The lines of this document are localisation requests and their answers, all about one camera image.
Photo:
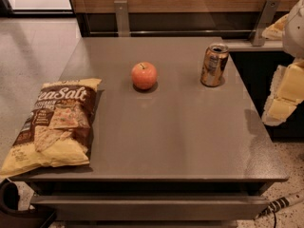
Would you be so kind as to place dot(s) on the right metal bracket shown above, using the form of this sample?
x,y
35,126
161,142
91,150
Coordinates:
x,y
265,19

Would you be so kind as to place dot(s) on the metal bracket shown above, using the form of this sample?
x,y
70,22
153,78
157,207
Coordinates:
x,y
122,18
265,19

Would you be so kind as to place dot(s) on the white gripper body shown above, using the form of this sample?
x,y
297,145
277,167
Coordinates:
x,y
294,32

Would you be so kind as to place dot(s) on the orange soda can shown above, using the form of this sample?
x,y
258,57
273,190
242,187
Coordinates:
x,y
214,63

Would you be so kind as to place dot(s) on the red apple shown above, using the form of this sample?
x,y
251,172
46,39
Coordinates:
x,y
144,75

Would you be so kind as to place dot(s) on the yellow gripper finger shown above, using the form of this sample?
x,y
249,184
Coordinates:
x,y
276,31
286,93

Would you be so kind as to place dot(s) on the left metal bracket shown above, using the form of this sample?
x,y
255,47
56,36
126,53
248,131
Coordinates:
x,y
122,18

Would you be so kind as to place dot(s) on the brown sea salt chip bag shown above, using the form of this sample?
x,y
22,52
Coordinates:
x,y
57,130

